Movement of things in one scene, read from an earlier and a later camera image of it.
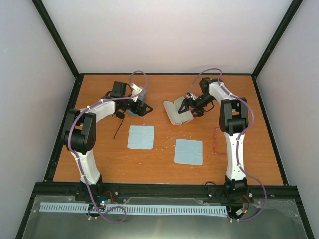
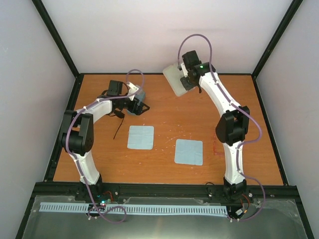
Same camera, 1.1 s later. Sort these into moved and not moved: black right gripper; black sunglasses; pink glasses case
Moved: black right gripper; pink glasses case
Not moved: black sunglasses
